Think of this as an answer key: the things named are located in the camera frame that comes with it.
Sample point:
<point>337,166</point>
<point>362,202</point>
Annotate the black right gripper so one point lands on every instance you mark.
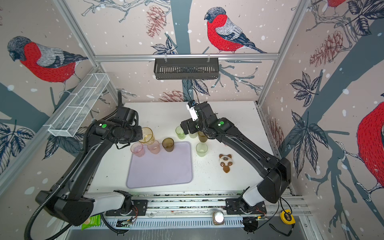
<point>186,127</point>

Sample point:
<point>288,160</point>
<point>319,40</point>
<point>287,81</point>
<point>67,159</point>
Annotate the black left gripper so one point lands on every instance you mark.
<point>139,137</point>

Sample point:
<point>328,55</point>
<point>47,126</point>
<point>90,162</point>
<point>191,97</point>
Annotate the pale green frosted glass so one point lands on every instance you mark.
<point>194,135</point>

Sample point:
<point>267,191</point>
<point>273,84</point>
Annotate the small green glass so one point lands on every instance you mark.
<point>180,133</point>

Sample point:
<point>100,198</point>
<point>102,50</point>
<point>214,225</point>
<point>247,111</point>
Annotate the pink glass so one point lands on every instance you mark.
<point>154,147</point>
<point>138,149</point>

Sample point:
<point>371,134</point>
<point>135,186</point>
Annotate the yellow glass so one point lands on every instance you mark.
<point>148,136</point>

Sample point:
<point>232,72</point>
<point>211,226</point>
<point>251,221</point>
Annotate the pale green short glass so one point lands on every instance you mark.
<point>201,149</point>

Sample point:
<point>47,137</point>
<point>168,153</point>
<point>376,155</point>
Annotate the olive amber glass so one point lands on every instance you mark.
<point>168,144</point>

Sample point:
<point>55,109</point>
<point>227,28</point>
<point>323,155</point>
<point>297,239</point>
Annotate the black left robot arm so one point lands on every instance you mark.
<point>67,199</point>

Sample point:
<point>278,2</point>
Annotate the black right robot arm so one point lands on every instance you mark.
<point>276,173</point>

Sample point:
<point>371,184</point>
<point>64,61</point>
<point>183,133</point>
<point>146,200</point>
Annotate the lilac plastic tray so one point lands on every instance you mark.
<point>162,169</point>

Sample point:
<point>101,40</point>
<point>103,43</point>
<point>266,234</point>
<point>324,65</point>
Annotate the brown tall glass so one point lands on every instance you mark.
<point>202,137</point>

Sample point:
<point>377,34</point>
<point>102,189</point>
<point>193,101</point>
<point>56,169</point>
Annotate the brown white bear toy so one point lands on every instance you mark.
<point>226,162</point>

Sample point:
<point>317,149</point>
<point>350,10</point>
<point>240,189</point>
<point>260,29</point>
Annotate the green snack packet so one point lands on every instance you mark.
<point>94,221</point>

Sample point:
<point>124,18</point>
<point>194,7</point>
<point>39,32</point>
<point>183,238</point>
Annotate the white lidded jar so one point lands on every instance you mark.
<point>218,218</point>

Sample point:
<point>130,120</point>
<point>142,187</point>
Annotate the yellow tape measure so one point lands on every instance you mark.
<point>287,217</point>

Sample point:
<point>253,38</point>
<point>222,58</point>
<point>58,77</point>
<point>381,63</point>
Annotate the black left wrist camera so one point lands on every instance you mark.
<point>129,115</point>

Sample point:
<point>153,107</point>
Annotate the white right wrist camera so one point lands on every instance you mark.
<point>191,108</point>

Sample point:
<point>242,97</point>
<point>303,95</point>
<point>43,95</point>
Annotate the white wire mesh shelf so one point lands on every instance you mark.
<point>81,102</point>

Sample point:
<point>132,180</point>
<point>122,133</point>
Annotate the black hanging wire basket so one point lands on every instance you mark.
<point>186,69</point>

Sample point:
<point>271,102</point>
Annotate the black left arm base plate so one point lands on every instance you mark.
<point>137,208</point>

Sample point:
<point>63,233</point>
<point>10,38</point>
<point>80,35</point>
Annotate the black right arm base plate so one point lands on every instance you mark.
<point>240,207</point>

